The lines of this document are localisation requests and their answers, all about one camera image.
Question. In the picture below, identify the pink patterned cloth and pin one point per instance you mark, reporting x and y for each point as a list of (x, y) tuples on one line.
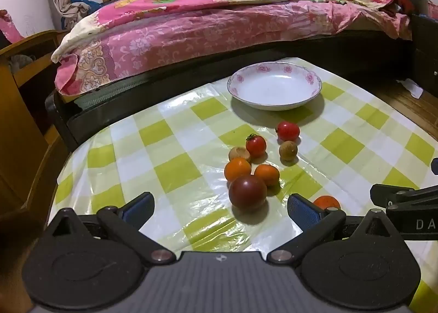
[(10, 25)]

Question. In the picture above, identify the brown longan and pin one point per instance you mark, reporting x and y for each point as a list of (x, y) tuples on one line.
[(288, 151), (237, 153)]

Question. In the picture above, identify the dark purple tomato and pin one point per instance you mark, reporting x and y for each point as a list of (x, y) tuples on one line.
[(247, 192)]

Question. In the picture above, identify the bed with pink quilt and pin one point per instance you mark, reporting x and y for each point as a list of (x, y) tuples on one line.
[(137, 107)]

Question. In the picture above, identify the small orange mandarin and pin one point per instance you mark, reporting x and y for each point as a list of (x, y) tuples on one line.
[(267, 174), (236, 169), (326, 202)]

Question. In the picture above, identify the white floral rim plate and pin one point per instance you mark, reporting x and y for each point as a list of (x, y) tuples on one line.
[(273, 83)]

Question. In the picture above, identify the red cloth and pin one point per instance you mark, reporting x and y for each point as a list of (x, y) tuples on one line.
[(405, 3)]

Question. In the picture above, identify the large red tomato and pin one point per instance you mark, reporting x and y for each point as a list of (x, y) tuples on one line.
[(288, 131)]

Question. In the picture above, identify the white paper scrap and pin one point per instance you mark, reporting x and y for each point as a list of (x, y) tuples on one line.
[(412, 87)]

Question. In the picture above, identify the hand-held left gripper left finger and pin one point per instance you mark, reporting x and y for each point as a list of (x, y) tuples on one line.
[(138, 212)]

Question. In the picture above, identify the pink floral bedsheet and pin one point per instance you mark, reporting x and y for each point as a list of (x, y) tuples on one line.
[(205, 35)]

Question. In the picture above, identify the dark nightstand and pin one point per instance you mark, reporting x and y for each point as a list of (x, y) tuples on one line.
[(426, 49)]

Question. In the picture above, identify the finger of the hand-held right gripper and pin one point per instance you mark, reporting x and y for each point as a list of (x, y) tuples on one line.
[(393, 196), (435, 166)]

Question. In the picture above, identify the wooden cabinet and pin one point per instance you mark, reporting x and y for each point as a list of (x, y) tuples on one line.
[(20, 128)]

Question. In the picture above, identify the small red tomato with stem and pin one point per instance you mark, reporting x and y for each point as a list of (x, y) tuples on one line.
[(256, 147)]

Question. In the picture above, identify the green white checked tablecloth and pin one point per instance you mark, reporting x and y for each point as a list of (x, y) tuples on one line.
[(171, 169)]

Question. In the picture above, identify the blue cloth pile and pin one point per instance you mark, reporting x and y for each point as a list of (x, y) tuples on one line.
[(84, 1)]

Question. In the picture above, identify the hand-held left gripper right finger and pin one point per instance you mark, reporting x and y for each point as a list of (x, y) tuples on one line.
[(301, 211)]

